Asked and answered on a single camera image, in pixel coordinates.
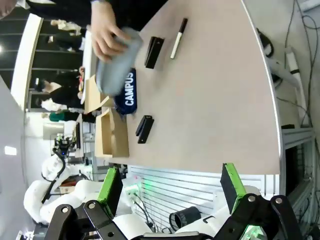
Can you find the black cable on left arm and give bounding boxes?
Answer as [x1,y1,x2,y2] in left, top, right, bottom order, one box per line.
[40,148,67,205]

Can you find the background person in green top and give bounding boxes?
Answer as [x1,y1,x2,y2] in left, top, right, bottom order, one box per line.
[41,110,82,123]

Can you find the black mesh pen cup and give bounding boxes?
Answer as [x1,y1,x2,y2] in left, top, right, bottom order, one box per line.
[169,205,202,231]

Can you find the aluminium frame rack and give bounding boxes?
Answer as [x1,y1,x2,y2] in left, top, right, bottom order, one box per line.
[281,126,320,216]

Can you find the black cable on floor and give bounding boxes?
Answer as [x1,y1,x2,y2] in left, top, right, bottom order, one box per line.
[131,194,173,235]

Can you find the brown cardboard box with lid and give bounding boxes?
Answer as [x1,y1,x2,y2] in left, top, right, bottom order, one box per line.
[83,74,116,115]

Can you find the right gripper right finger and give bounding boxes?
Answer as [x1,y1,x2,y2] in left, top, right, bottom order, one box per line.
[214,162,304,240]

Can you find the grey hanging cable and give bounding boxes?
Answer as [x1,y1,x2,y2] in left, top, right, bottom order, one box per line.
[284,0,320,127]

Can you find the small black stapler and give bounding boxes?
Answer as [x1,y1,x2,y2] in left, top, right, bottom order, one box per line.
[135,114,155,145]

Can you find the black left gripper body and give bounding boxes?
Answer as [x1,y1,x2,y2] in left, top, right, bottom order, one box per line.
[52,133,76,158]

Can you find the person's black coat torso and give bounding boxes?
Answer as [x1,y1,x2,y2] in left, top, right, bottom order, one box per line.
[26,0,169,35]

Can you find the open brown cardboard box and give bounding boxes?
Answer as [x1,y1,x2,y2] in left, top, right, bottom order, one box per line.
[94,107,131,159]

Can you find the grey fabric pencil case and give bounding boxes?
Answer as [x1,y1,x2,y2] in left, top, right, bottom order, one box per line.
[95,26,144,97]

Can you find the person's left hand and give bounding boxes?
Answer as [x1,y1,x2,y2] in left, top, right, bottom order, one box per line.
[90,0,131,63]

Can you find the large black stapler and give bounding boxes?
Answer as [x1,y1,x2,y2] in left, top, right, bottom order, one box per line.
[144,36,166,70]

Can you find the white power strip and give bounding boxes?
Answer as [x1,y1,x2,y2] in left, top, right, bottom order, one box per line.
[124,183,141,200]

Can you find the background person in black top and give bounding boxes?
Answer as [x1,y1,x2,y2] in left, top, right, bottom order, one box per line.
[34,74,85,111]

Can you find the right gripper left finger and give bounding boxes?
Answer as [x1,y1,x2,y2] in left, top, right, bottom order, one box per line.
[44,166,141,240]

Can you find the black and white marker pen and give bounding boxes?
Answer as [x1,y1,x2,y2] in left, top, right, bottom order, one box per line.
[170,17,189,60]

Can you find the blue Campus pencil case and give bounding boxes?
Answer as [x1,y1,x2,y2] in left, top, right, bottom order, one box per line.
[113,67,138,119]

